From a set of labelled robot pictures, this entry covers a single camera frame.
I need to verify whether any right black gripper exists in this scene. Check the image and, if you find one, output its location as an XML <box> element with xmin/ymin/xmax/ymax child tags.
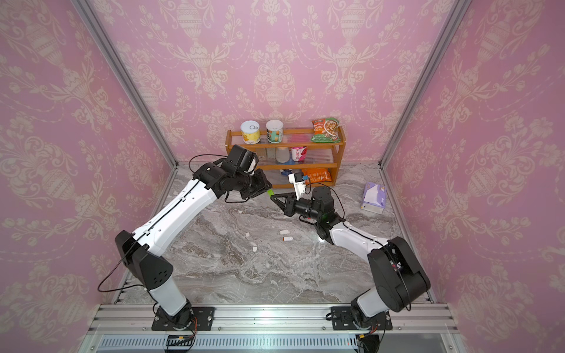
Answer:
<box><xmin>273</xmin><ymin>193</ymin><xmax>325</xmax><ymax>224</ymax></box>

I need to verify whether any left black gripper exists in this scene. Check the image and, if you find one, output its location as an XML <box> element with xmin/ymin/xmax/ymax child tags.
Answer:
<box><xmin>235</xmin><ymin>168</ymin><xmax>276</xmax><ymax>199</ymax></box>

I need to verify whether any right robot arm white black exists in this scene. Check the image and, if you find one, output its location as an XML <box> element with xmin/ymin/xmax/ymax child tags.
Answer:
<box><xmin>269</xmin><ymin>187</ymin><xmax>431</xmax><ymax>329</ymax></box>

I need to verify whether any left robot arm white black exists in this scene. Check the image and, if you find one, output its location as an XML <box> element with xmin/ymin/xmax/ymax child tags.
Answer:
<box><xmin>115</xmin><ymin>146</ymin><xmax>272</xmax><ymax>331</ymax></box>

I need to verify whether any white plastic bottle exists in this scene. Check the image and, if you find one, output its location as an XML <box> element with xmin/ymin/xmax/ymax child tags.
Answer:
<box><xmin>275</xmin><ymin>147</ymin><xmax>291</xmax><ymax>164</ymax></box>

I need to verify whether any orange snack bag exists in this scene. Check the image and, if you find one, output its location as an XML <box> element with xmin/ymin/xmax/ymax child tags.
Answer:
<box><xmin>302</xmin><ymin>168</ymin><xmax>333</xmax><ymax>184</ymax></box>

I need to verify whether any pink white cup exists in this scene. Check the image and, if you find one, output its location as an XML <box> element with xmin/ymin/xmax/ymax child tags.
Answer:
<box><xmin>291</xmin><ymin>146</ymin><xmax>308</xmax><ymax>162</ymax></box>

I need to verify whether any wooden shelf rack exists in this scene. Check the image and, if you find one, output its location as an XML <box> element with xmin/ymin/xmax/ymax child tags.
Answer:
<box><xmin>225</xmin><ymin>127</ymin><xmax>347</xmax><ymax>189</ymax></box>

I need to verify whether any yellow white can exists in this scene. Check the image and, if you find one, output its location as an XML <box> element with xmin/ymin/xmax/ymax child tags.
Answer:
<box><xmin>241</xmin><ymin>121</ymin><xmax>261</xmax><ymax>144</ymax></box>

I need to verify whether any green orange can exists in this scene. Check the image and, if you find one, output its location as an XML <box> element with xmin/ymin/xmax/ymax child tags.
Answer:
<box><xmin>266</xmin><ymin>119</ymin><xmax>284</xmax><ymax>144</ymax></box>

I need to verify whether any green red snack packet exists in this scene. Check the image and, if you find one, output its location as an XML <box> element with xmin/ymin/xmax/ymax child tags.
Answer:
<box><xmin>311</xmin><ymin>117</ymin><xmax>341</xmax><ymax>144</ymax></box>

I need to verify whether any purple tissue box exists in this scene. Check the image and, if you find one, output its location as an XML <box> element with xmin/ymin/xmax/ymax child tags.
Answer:
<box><xmin>360</xmin><ymin>182</ymin><xmax>387</xmax><ymax>214</ymax></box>

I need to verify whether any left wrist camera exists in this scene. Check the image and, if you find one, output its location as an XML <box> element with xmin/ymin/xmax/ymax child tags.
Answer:
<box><xmin>247</xmin><ymin>154</ymin><xmax>259</xmax><ymax>174</ymax></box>

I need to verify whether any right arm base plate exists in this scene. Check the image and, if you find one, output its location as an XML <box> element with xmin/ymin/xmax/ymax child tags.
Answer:
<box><xmin>325</xmin><ymin>306</ymin><xmax>393</xmax><ymax>332</ymax></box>

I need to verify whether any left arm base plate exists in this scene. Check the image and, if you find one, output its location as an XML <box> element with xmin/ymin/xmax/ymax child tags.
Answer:
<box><xmin>152</xmin><ymin>307</ymin><xmax>216</xmax><ymax>332</ymax></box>

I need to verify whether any aluminium front rail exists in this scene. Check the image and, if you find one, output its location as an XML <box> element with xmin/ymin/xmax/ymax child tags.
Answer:
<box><xmin>88</xmin><ymin>303</ymin><xmax>458</xmax><ymax>335</ymax></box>

